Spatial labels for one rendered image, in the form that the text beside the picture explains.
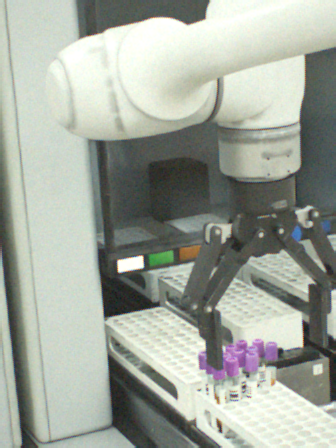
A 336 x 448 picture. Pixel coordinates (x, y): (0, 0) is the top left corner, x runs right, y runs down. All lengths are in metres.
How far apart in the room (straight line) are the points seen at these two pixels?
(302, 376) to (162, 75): 0.70
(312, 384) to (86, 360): 0.32
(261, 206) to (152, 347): 0.41
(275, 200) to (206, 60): 0.26
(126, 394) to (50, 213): 0.28
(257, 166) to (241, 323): 0.48
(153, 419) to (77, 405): 0.14
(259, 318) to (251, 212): 0.44
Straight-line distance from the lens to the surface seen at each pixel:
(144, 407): 1.64
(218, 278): 1.36
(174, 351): 1.65
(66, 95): 1.19
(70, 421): 1.71
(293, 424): 1.41
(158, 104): 1.18
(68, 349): 1.68
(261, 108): 1.29
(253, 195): 1.33
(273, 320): 1.74
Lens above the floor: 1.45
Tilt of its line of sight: 15 degrees down
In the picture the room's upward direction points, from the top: 4 degrees counter-clockwise
